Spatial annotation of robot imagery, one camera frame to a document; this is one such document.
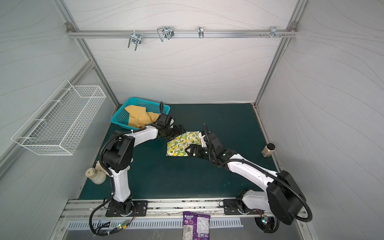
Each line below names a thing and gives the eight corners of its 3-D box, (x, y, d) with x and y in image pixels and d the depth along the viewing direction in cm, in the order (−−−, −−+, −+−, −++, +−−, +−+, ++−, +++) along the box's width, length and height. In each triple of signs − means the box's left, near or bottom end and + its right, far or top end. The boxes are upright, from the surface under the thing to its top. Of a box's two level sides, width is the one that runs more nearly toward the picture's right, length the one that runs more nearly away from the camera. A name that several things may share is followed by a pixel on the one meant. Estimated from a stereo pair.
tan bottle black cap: (262, 157, 94) (269, 150, 86) (260, 151, 96) (266, 143, 88) (269, 157, 94) (276, 150, 86) (267, 151, 96) (273, 143, 88)
